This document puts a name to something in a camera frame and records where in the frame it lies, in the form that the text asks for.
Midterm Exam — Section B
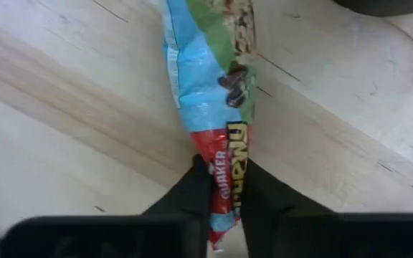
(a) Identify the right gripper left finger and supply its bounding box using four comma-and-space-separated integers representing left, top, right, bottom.
141, 153, 214, 258

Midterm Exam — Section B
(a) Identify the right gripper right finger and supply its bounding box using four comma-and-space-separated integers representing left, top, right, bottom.
240, 159, 338, 258

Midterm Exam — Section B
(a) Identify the black plastic plant pot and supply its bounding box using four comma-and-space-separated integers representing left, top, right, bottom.
331, 0, 413, 17

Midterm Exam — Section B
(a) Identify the blue red green granola bar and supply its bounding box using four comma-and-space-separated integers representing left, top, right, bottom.
161, 0, 258, 252

